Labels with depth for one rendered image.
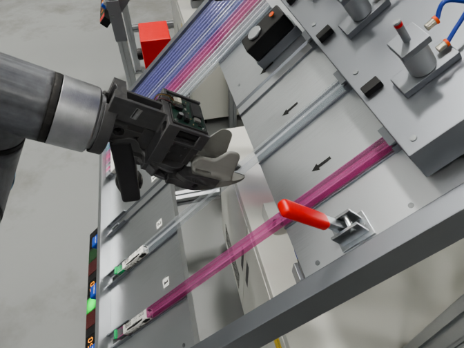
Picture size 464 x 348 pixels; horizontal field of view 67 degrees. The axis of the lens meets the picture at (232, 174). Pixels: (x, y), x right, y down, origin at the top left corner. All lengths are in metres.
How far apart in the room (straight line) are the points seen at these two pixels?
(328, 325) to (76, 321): 1.01
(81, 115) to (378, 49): 0.30
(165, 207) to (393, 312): 0.50
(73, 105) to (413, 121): 0.31
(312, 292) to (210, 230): 1.24
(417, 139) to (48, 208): 1.71
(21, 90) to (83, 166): 1.63
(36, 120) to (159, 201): 0.32
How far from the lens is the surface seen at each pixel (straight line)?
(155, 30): 1.31
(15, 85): 0.39
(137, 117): 0.40
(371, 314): 0.81
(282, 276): 0.80
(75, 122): 0.39
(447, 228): 0.37
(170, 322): 0.55
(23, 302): 1.65
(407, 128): 0.33
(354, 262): 0.36
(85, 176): 1.94
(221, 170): 0.46
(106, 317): 0.68
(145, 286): 0.61
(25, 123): 0.39
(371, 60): 0.39
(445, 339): 0.66
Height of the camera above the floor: 1.33
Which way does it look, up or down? 47 degrees down
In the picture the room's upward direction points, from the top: straight up
